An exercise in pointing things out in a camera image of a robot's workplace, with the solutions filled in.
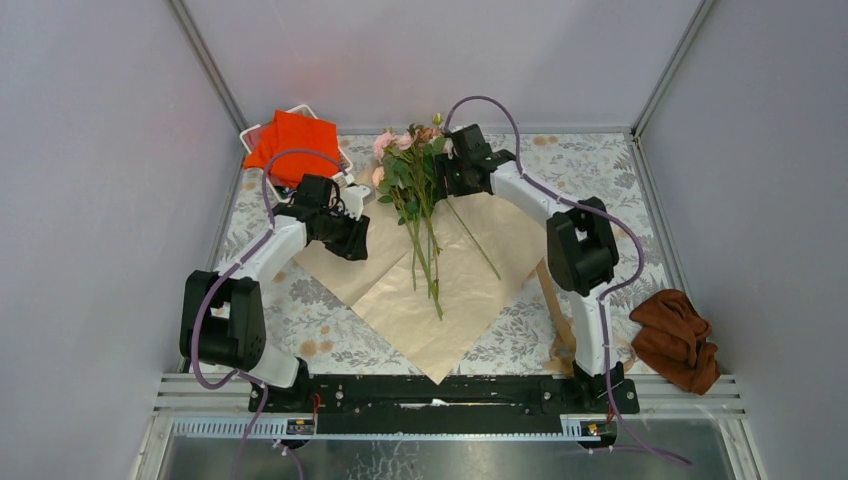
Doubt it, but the beige kraft wrapping paper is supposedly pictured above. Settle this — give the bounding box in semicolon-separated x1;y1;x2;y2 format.
294;193;546;383

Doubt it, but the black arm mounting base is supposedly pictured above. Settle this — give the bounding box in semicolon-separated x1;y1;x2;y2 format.
248;375;640;435

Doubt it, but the pink fake flower bouquet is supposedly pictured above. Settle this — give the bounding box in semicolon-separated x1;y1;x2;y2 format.
370;112;505;323

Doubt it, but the orange cloth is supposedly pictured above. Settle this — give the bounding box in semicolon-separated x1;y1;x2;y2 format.
243;110;342;188

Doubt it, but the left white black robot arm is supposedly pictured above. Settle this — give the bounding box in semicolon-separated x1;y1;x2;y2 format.
179;175;374;411

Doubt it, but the brown cloth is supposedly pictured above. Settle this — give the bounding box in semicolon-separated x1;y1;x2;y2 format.
630;289;720;395

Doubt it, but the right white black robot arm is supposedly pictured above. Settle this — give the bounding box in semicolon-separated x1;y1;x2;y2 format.
435;124;619;412

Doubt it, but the tan ribbon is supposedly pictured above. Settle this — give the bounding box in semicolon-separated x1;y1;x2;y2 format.
535;259;577;378

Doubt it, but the floral patterned table mat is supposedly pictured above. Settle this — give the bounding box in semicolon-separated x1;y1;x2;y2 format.
265;133;667;375

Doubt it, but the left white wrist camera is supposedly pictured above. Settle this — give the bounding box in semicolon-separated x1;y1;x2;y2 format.
339;174;374;219

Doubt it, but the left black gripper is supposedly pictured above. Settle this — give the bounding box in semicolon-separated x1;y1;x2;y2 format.
313;204;370;262

